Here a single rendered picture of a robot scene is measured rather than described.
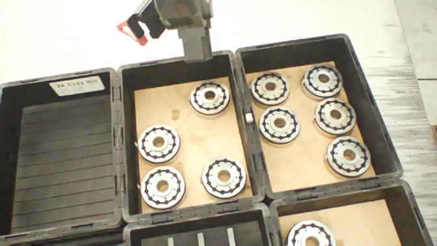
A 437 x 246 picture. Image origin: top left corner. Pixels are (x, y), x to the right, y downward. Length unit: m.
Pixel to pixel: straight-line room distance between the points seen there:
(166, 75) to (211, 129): 0.19
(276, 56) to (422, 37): 1.55
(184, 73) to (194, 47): 0.30
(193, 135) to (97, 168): 0.25
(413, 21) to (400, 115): 1.36
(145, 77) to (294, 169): 0.45
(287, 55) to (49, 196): 0.70
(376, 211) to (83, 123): 0.76
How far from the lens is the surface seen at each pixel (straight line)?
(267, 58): 1.00
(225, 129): 0.94
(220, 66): 0.98
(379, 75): 1.28
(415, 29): 2.48
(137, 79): 0.99
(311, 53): 1.03
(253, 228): 0.87
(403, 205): 0.88
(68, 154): 1.00
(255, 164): 0.81
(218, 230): 0.86
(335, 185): 0.81
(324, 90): 0.99
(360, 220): 0.92
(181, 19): 0.64
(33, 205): 0.99
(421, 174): 1.16
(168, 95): 1.01
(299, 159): 0.93
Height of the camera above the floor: 1.68
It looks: 63 degrees down
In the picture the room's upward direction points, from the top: 4 degrees counter-clockwise
